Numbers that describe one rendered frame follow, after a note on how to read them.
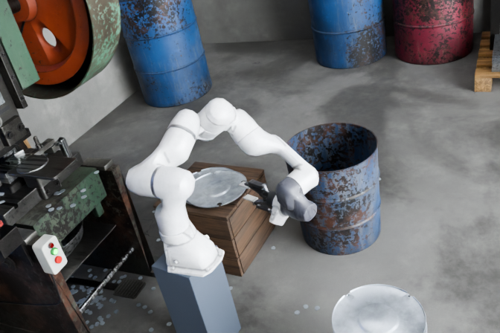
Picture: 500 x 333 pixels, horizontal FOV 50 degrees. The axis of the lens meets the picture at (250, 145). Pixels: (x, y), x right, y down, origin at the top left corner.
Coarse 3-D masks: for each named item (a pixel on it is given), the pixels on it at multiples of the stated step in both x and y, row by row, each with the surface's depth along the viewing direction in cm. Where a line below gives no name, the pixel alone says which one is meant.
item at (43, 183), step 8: (24, 160) 219; (32, 160) 216; (40, 160) 215; (48, 160) 215; (56, 160) 213; (64, 160) 212; (72, 160) 211; (16, 168) 214; (24, 168) 211; (32, 168) 210; (40, 168) 210; (48, 168) 208; (56, 168) 207; (64, 168) 206; (16, 176) 210; (24, 176) 208; (32, 176) 206; (40, 176) 204; (48, 176) 203; (56, 176) 202; (32, 184) 212; (40, 184) 211; (48, 184) 215; (56, 184) 218; (40, 192) 213; (48, 192) 214
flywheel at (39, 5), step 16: (32, 0) 215; (48, 0) 214; (64, 0) 210; (80, 0) 203; (16, 16) 220; (32, 16) 220; (48, 16) 218; (64, 16) 215; (80, 16) 207; (32, 32) 226; (64, 32) 219; (80, 32) 211; (32, 48) 232; (48, 48) 228; (64, 48) 224; (80, 48) 216; (48, 64) 233; (64, 64) 224; (80, 64) 220; (48, 80) 233; (64, 80) 229
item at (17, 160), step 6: (12, 156) 224; (18, 156) 223; (24, 156) 222; (6, 162) 221; (12, 162) 221; (18, 162) 218; (0, 168) 217; (6, 168) 216; (12, 168) 215; (0, 174) 213; (6, 174) 212; (0, 180) 215; (6, 180) 213; (12, 180) 214
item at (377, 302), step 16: (368, 288) 182; (384, 288) 181; (400, 288) 179; (336, 304) 178; (352, 304) 178; (368, 304) 176; (384, 304) 174; (400, 304) 174; (416, 304) 173; (336, 320) 173; (352, 320) 172; (368, 320) 170; (384, 320) 169; (400, 320) 168; (416, 320) 167
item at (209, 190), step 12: (204, 180) 257; (216, 180) 255; (228, 180) 253; (240, 180) 251; (204, 192) 247; (216, 192) 245; (228, 192) 244; (240, 192) 243; (192, 204) 241; (204, 204) 240; (216, 204) 238
